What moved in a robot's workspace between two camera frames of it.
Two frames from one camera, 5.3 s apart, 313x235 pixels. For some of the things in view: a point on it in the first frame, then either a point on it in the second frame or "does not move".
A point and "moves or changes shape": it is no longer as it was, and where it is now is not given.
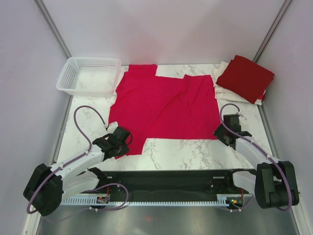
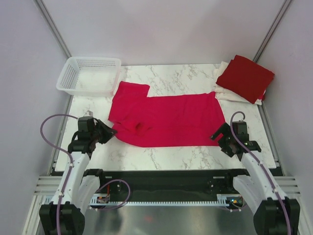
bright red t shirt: x=150 y=106 moves or changes shape
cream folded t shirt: x=223 y=93 does not move
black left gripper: x=124 y=150 → x=109 y=133
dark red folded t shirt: x=247 y=78 does not move
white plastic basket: x=90 y=76 does not move
